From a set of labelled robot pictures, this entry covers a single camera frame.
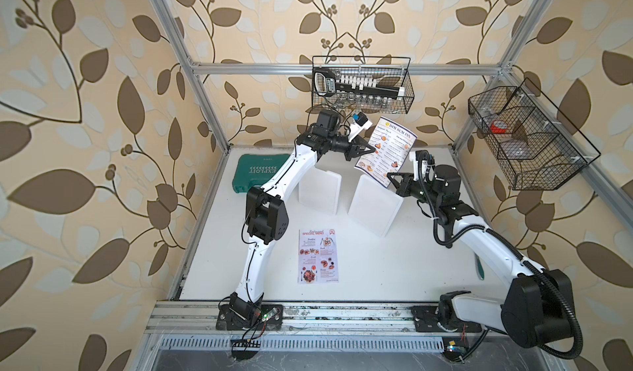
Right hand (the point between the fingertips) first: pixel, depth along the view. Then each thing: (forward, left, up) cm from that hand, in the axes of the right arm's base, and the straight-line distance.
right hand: (388, 175), depth 81 cm
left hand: (+8, +7, +7) cm, 13 cm away
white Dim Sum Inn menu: (+5, -1, +9) cm, 10 cm away
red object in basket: (+12, -38, +8) cm, 40 cm away
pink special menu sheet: (-18, +25, -23) cm, 39 cm away
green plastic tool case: (+19, +51, -17) cm, 57 cm away
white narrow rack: (+3, +23, -10) cm, 25 cm away
